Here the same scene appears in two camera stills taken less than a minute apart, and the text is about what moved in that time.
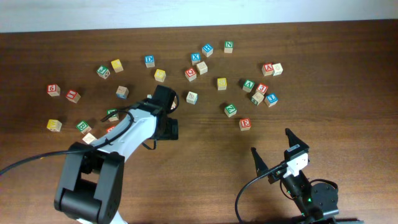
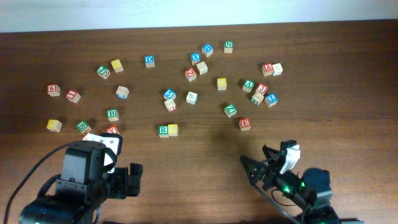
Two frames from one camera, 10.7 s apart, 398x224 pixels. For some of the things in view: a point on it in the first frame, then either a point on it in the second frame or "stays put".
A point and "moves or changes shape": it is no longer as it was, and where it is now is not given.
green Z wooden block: [230, 110] stays put
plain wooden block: [88, 138] stays put
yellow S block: [222, 83] stays put
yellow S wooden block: [160, 74] moves or changes shape
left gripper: [171, 129] -> [125, 182]
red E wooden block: [245, 124] stays put
